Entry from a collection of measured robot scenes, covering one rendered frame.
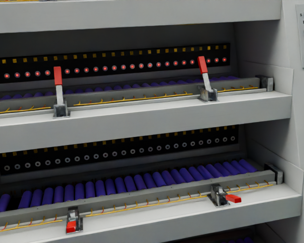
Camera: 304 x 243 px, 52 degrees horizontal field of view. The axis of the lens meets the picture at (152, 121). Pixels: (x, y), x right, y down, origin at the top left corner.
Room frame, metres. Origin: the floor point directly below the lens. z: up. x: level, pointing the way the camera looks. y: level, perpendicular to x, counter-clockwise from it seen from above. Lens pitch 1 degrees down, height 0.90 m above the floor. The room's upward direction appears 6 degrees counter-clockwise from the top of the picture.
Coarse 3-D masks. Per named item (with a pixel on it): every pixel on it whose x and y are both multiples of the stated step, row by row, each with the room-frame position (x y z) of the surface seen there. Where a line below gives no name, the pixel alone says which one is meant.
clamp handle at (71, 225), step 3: (72, 213) 0.51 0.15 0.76; (72, 216) 0.52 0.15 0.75; (75, 216) 0.52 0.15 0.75; (72, 219) 0.51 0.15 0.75; (75, 219) 0.50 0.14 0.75; (69, 222) 0.48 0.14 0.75; (72, 222) 0.48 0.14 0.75; (75, 222) 0.48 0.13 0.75; (69, 225) 0.46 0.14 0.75; (72, 225) 0.46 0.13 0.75; (75, 225) 0.47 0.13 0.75; (69, 228) 0.45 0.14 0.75; (72, 228) 0.45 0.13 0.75; (75, 228) 0.46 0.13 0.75; (69, 231) 0.45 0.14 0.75; (72, 231) 0.45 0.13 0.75
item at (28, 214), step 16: (240, 176) 0.62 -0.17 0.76; (256, 176) 0.62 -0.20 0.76; (272, 176) 0.63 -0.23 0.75; (128, 192) 0.58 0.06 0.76; (144, 192) 0.58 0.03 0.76; (160, 192) 0.58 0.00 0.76; (176, 192) 0.59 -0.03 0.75; (192, 192) 0.60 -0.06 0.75; (32, 208) 0.55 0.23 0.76; (48, 208) 0.54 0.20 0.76; (64, 208) 0.55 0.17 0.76; (80, 208) 0.55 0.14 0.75; (96, 208) 0.56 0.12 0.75; (0, 224) 0.53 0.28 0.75
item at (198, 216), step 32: (128, 160) 0.70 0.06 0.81; (160, 160) 0.72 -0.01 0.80; (256, 160) 0.74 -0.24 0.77; (256, 192) 0.61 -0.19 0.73; (288, 192) 0.60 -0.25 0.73; (64, 224) 0.54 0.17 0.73; (96, 224) 0.53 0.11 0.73; (128, 224) 0.53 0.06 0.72; (160, 224) 0.54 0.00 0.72; (192, 224) 0.55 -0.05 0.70; (224, 224) 0.57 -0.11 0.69
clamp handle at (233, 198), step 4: (220, 188) 0.57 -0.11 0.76; (220, 192) 0.57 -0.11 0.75; (224, 196) 0.54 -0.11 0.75; (228, 196) 0.53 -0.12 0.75; (232, 196) 0.52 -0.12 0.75; (236, 196) 0.52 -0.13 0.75; (228, 200) 0.53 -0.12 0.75; (232, 200) 0.51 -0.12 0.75; (236, 200) 0.50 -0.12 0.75; (240, 200) 0.51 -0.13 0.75
